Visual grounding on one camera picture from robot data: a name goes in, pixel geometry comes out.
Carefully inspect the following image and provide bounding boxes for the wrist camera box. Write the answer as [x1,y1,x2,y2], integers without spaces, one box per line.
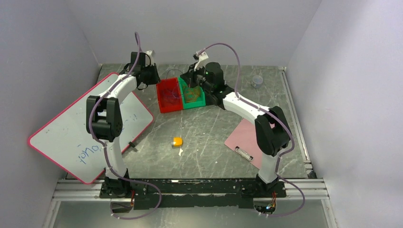
[194,51,209,71]
[145,50,155,67]

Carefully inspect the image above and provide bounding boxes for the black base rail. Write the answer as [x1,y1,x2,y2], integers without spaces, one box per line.
[99,178,287,210]

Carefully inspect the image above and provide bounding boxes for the green plastic bin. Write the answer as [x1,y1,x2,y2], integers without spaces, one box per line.
[178,78,206,109]

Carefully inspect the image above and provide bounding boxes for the small clear jar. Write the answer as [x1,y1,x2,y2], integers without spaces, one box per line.
[251,75,264,89]

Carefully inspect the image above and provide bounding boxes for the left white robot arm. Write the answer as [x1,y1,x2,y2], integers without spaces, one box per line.
[86,50,161,198]

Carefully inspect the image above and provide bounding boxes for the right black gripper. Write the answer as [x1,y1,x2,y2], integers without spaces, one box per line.
[181,62,213,93]

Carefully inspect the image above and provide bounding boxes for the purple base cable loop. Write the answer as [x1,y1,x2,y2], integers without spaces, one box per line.
[109,182,163,221]

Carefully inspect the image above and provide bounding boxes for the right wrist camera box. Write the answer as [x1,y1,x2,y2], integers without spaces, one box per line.
[194,51,209,71]

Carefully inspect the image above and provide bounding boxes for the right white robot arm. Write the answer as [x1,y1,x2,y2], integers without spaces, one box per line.
[180,62,292,197]

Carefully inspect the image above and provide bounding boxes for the yellow cube block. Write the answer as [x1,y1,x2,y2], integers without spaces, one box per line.
[172,137,183,148]

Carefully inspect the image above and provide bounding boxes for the red plastic bin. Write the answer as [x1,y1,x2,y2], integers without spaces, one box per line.
[156,77,183,114]

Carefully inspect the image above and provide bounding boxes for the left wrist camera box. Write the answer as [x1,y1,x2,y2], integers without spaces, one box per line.
[145,50,155,67]

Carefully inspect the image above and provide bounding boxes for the pink clipboard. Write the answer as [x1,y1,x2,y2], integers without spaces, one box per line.
[224,119,264,169]

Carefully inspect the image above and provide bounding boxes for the black plastic bin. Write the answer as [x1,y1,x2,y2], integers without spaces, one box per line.
[204,89,223,106]

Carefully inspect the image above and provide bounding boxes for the orange cable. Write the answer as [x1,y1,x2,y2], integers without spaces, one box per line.
[183,85,203,103]

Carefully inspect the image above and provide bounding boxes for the pink framed whiteboard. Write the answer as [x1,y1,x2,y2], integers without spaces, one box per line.
[28,73,154,184]

